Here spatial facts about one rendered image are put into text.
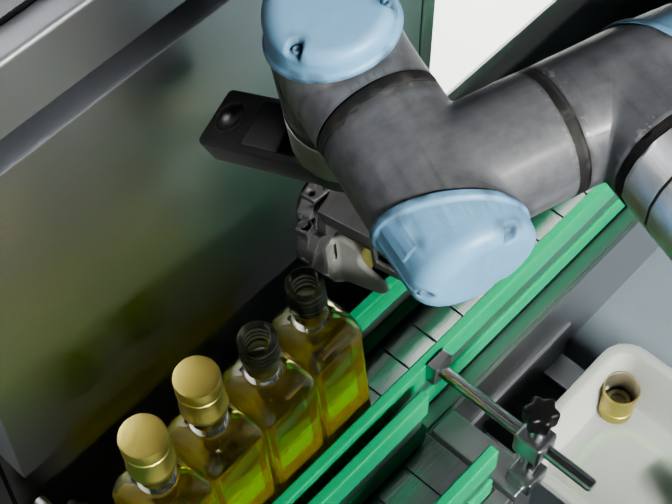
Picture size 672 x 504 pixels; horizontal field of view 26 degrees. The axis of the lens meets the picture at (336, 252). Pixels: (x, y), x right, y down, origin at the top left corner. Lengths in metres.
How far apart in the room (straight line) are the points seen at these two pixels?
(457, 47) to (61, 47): 0.51
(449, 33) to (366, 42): 0.54
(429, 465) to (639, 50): 0.58
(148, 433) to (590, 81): 0.39
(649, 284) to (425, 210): 0.84
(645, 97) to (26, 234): 0.42
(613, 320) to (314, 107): 0.80
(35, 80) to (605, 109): 0.34
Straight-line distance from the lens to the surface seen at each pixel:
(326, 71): 0.76
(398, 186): 0.74
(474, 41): 1.35
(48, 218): 0.98
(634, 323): 1.53
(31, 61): 0.89
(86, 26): 0.91
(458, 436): 1.29
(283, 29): 0.77
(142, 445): 0.98
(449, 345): 1.25
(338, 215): 0.95
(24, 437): 1.14
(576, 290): 1.40
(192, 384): 1.00
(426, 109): 0.76
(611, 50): 0.80
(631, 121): 0.78
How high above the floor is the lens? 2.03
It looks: 56 degrees down
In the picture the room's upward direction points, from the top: straight up
